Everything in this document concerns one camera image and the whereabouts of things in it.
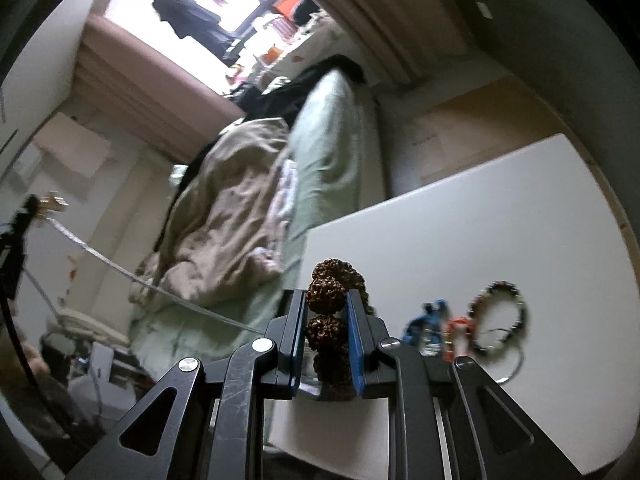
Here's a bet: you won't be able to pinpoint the cardboard on floor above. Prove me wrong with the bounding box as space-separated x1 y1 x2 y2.
411 76 565 185

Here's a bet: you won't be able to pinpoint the cluttered windowsill desk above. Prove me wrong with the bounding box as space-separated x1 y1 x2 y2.
226 0 346 91

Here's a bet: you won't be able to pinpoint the black and jade bead bracelet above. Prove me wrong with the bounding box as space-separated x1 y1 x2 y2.
466 279 528 354

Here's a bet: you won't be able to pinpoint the pink curtain right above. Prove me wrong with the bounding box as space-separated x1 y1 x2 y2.
317 0 473 87

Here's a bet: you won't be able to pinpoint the beige crumpled blanket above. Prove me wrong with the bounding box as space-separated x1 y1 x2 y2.
129 118 293 309

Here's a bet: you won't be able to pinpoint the pink curtain left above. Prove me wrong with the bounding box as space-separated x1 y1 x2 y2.
73 13 244 164

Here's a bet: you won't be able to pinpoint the brown rudraksha bead bracelet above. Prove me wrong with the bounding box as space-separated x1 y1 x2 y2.
304 257 374 402

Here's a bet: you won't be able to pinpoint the white square table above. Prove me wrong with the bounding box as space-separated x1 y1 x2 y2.
297 135 639 474

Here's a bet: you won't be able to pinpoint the red cord bracelet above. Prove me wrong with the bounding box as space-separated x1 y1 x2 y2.
441 314 474 363

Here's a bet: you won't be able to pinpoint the pink curtain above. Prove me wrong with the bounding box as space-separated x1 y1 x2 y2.
317 0 473 87
73 13 244 164

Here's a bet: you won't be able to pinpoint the thin silver bangle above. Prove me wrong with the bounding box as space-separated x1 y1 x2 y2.
473 327 525 386

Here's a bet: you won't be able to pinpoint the wall socket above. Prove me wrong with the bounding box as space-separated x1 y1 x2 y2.
476 1 492 20

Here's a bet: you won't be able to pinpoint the black hanging clothes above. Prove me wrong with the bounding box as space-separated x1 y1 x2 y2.
152 0 235 61

